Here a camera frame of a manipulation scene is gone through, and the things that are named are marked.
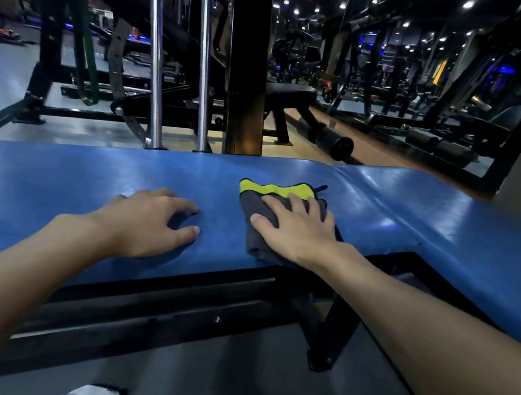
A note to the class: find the person's left hand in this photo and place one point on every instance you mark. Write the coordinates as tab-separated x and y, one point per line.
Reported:
139	229

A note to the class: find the person's right hand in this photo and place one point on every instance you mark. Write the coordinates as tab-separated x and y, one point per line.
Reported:
303	240

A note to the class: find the grey and yellow cleaning cloth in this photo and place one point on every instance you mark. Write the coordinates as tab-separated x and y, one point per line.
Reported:
257	247

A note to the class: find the blue padded bench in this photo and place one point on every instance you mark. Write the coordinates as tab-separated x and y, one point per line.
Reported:
39	196

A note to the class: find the person's right forearm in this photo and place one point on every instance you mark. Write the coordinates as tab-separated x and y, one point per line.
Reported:
453	359

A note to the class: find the black foam roller pad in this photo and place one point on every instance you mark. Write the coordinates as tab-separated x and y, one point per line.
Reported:
335	143

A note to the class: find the perforated steel adjustment arc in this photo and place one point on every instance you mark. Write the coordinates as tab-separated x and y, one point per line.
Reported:
116	59

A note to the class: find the green resistance band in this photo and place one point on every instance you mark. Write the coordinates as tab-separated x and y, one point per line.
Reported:
85	63

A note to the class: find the chrome guide rod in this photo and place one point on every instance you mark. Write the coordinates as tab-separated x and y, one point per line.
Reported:
155	50
203	59

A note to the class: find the black machine column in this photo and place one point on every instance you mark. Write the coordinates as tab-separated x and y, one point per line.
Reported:
250	67

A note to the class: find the black gym equipment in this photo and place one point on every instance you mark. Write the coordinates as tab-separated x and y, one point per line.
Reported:
411	81

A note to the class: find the black weight machine frame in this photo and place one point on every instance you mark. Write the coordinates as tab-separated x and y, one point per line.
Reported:
42	66

